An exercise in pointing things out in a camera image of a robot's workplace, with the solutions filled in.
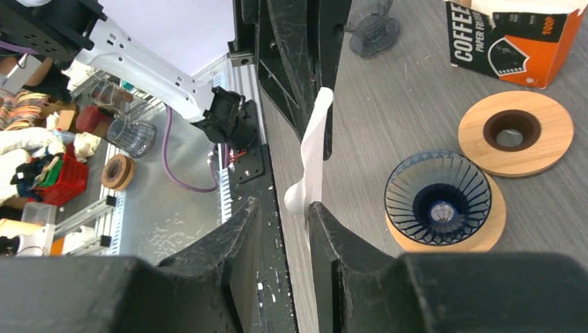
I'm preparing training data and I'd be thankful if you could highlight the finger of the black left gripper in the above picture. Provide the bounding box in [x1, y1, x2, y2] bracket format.
[256, 1, 320, 139]
[317, 0, 354, 162]

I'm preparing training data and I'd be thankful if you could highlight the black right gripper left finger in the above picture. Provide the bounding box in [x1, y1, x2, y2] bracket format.
[1, 197, 261, 332]

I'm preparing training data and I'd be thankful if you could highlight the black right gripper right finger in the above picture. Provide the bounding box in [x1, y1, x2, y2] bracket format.
[307, 202, 587, 332]

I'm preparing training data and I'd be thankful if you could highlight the white paper coffee filter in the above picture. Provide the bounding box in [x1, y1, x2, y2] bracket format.
[284, 87, 334, 215]

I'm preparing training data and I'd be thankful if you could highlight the blue glass dripper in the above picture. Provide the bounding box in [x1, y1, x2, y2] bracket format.
[384, 150, 492, 247]

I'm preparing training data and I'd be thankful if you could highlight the orange coffee filter box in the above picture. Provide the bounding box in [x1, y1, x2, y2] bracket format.
[444, 1, 587, 89]

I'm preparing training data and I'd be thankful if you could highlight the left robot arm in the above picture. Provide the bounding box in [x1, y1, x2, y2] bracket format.
[1, 1, 351, 151]

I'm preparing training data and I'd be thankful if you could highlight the dark smoky glass dripper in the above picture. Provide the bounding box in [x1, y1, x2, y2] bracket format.
[345, 0, 400, 58]

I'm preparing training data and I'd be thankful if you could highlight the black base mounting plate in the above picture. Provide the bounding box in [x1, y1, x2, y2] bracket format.
[229, 100, 299, 332]

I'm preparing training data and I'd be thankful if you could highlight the clear glass jar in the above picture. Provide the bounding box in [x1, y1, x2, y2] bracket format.
[106, 116, 157, 158]

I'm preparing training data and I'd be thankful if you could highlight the red plastic basket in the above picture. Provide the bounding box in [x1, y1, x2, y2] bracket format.
[33, 153, 89, 206]

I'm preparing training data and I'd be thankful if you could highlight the aluminium frame rail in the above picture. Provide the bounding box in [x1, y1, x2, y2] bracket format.
[55, 195, 125, 256]

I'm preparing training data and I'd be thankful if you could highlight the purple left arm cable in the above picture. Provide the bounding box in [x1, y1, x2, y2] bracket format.
[160, 105, 221, 194]

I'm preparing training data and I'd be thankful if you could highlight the wooden ring outside table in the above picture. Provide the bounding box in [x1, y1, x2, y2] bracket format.
[101, 153, 137, 193]

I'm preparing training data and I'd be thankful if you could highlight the wooden ring dripper stand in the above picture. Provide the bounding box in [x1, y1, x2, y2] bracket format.
[458, 91, 574, 178]

